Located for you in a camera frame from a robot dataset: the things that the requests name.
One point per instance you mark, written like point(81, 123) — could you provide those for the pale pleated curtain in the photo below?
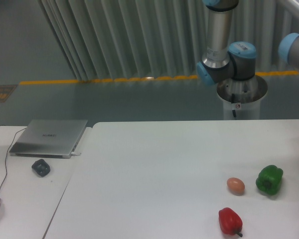
point(110, 39)

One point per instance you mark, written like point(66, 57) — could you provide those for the green bell pepper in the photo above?
point(269, 180)

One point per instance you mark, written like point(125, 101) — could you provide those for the small black plastic part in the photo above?
point(41, 168)

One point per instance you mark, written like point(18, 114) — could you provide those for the red bell pepper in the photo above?
point(230, 222)

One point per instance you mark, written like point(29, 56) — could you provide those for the brown egg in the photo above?
point(236, 186)

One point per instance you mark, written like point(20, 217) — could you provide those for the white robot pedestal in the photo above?
point(241, 100)

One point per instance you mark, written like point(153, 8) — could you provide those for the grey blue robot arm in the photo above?
point(237, 60)

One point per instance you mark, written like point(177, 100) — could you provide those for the silver closed laptop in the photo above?
point(49, 138)

